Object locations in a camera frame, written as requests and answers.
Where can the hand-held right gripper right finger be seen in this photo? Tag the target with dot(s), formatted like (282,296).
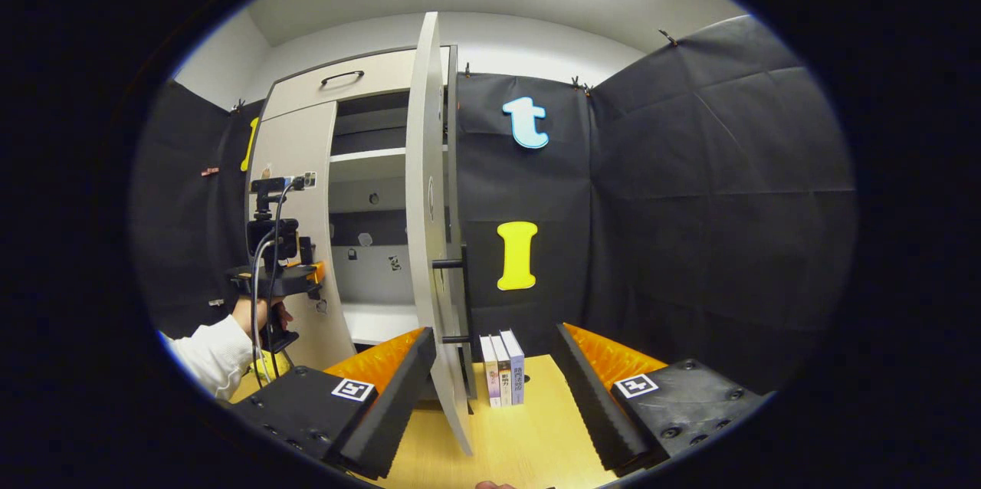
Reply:
(590,397)

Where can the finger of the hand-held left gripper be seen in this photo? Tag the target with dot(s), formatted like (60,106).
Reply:
(316,273)

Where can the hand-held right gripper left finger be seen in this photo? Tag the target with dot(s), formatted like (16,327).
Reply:
(398,397)

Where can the beige double-door shoe cabinet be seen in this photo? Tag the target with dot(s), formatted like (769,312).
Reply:
(375,198)

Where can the cabinet door with camera sticker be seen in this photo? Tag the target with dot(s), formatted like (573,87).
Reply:
(295,136)

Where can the cabinet door with headphone sticker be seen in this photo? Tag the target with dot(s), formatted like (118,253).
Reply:
(421,167)

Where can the white cabinet shelf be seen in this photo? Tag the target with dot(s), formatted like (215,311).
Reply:
(368,159)

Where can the beige cabinet drawer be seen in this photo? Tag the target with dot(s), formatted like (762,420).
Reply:
(375,75)

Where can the grey book with dark spine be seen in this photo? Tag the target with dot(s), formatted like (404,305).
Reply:
(516,366)

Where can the yellow plush toy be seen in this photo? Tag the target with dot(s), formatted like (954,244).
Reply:
(268,366)

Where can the black backdrop cloth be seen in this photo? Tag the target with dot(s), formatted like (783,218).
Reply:
(690,205)

